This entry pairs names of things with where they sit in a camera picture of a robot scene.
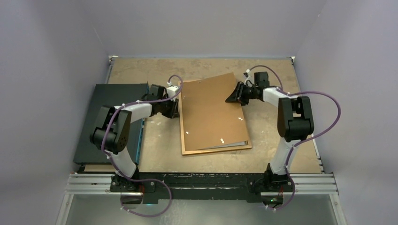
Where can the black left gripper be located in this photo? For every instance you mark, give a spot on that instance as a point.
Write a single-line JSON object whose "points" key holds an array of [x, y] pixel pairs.
{"points": [[173, 112]]}

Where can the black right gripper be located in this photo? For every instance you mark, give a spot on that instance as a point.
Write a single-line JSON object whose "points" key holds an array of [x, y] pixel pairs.
{"points": [[237, 95]]}

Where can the brown frame backing board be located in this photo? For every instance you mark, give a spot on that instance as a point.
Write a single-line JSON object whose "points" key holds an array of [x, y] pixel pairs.
{"points": [[211, 115]]}

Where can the orange wooden picture frame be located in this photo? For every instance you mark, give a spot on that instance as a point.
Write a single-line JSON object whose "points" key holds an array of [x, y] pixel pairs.
{"points": [[186, 146]]}

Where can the plant photo print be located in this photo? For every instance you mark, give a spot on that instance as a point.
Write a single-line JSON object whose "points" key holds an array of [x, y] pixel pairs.
{"points": [[229, 145]]}

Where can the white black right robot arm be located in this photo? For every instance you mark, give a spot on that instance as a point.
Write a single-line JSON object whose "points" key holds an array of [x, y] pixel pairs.
{"points": [[294, 122]]}

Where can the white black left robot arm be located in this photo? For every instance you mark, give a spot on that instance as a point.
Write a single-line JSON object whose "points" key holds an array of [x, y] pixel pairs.
{"points": [[112, 125]]}

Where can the dark box with blue edge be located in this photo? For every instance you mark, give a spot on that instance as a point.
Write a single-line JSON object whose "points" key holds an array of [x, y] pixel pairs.
{"points": [[104, 94]]}

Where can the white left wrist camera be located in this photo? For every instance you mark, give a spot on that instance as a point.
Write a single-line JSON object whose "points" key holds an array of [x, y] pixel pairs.
{"points": [[172, 91]]}

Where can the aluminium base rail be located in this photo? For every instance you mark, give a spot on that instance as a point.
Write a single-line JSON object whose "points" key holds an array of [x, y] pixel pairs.
{"points": [[300, 184]]}

